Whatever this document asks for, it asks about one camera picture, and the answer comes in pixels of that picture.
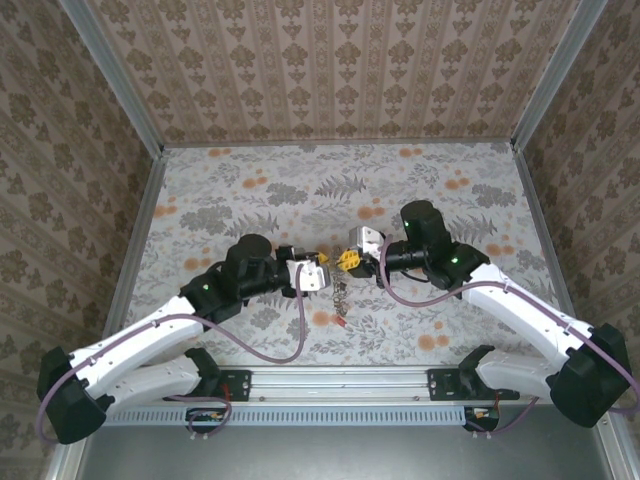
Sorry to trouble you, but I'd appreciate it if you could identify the grey metal sheet panel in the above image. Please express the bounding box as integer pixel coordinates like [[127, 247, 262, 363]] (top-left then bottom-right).
[[77, 424, 614, 480]]

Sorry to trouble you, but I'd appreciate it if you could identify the aluminium table edge rail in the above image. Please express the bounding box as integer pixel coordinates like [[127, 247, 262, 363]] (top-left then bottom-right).
[[162, 138, 516, 150]]

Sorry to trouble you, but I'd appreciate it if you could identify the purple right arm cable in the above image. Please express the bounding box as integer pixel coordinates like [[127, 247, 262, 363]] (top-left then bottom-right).
[[377, 237, 640, 436]]

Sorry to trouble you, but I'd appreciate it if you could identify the aluminium side rail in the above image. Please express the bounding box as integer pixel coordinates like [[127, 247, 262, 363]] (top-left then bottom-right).
[[94, 149, 169, 366], [514, 147, 591, 364]]

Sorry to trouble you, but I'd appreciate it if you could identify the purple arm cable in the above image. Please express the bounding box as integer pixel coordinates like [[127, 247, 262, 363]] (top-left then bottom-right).
[[377, 237, 640, 436], [38, 262, 309, 446]]

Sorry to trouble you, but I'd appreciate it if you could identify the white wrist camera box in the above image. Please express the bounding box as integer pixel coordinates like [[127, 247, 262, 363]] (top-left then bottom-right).
[[347, 225, 385, 259], [297, 259, 332, 294]]

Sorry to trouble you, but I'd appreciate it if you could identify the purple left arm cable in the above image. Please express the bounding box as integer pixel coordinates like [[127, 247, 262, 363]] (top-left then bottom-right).
[[38, 262, 309, 446]]

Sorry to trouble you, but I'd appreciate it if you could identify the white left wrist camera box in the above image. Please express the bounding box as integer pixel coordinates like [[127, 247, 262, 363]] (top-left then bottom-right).
[[297, 259, 332, 294]]

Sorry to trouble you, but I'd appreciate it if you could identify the grey slotted cable duct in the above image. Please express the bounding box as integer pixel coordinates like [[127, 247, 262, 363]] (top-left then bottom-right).
[[92, 405, 469, 427]]

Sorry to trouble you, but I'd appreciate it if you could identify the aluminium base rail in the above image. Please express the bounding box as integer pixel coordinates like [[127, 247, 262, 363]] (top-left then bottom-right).
[[74, 364, 614, 404]]

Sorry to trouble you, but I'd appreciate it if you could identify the small black electronics board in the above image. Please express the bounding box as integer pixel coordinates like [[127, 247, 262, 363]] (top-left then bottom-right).
[[463, 405, 502, 432], [186, 407, 229, 435]]

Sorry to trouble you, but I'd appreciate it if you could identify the aluminium frame post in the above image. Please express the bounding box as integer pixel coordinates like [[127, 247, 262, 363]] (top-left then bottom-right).
[[59, 0, 165, 154], [510, 0, 609, 151]]

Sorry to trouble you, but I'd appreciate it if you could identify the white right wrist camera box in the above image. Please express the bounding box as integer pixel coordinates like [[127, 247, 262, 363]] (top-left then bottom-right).
[[347, 225, 385, 259]]

